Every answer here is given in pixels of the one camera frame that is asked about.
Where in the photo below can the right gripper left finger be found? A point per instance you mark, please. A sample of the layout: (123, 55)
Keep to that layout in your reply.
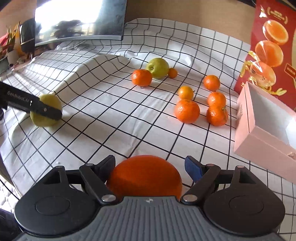
(95, 177)

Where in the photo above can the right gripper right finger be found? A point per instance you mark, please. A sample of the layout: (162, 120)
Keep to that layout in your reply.
(204, 178)

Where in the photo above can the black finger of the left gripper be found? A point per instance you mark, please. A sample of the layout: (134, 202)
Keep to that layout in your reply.
(16, 98)

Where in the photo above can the large orange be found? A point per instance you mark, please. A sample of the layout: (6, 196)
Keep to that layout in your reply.
(145, 175)

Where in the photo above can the mandarin pair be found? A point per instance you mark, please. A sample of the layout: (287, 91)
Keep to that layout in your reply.
(216, 98)
(217, 115)

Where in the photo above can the large front mandarin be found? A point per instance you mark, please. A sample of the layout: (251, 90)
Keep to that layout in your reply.
(187, 111)

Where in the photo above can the yellowish mandarin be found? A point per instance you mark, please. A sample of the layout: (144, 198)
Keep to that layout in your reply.
(185, 92)

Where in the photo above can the small mandarin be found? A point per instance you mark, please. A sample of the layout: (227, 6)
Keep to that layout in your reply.
(172, 73)

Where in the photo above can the red plant decoration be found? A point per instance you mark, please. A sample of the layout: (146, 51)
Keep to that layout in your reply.
(8, 44)

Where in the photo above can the dark object behind case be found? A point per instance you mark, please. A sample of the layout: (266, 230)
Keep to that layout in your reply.
(27, 35)

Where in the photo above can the pink cardboard box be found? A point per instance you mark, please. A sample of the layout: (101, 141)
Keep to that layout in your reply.
(265, 132)

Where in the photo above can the glass computer case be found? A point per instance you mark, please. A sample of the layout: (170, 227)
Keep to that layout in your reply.
(58, 21)

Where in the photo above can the white checkered tablecloth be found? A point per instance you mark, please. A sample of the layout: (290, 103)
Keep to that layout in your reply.
(104, 113)

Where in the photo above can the far right mandarin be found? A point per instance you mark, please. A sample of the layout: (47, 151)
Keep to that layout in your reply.
(211, 82)

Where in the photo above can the mandarin beside green apple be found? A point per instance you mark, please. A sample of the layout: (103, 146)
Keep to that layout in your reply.
(141, 77)

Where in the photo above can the green apple on cloth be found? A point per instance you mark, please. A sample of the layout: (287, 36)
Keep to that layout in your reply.
(158, 67)

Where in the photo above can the red snack bag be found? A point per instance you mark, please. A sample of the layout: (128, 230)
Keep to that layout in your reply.
(270, 62)

